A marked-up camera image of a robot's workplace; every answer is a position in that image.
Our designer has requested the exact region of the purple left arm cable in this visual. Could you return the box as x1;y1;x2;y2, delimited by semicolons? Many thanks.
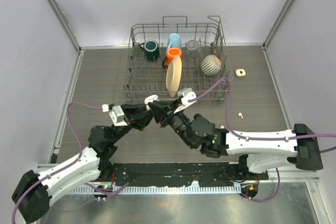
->
12;101;110;224

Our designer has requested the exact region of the dark green mug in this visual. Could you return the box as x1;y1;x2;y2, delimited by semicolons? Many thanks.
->
140;40;160;61

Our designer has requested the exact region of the white earbud charging case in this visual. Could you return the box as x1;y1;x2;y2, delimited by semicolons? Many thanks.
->
144;94;158;111

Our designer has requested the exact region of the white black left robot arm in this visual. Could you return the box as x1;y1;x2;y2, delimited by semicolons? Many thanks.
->
12;104;153;223

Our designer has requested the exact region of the beige plate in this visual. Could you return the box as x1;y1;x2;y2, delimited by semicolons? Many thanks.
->
166;57;182;98

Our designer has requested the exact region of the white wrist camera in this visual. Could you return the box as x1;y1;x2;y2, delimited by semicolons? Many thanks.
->
174;88;196;114
109;105;128;127

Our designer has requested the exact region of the striped ceramic bowl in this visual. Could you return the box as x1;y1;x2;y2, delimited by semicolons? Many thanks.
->
200;55;222;76

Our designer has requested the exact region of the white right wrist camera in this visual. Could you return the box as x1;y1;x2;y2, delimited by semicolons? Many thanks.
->
174;88;196;114

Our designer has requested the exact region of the white slotted cable duct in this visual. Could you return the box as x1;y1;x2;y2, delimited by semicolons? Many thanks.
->
69;183;241;195

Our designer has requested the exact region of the light blue mug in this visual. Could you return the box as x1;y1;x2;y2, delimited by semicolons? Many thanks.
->
167;33;182;50

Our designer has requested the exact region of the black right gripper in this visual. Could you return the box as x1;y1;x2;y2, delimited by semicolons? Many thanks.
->
148;99;195;149

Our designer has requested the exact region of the grey wire dish rack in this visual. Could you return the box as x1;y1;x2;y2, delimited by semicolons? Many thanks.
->
122;16;232;103

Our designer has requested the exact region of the orange mug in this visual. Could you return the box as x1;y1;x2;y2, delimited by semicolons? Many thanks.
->
162;47;183;69

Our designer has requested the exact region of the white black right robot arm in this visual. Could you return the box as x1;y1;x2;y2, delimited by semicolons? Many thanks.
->
146;101;323;179

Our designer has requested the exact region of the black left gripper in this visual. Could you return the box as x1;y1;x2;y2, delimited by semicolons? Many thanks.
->
109;102;153;144

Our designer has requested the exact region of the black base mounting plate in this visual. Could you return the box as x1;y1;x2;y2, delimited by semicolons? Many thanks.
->
99;162;269;187

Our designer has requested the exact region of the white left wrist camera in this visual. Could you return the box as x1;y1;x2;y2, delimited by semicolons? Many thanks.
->
109;105;128;127

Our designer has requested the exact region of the clear glass cup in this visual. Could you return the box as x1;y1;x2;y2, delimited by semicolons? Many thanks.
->
186;40;201;61

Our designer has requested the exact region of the beige small earbud case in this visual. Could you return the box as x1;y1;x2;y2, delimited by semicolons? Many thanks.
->
235;69;246;77

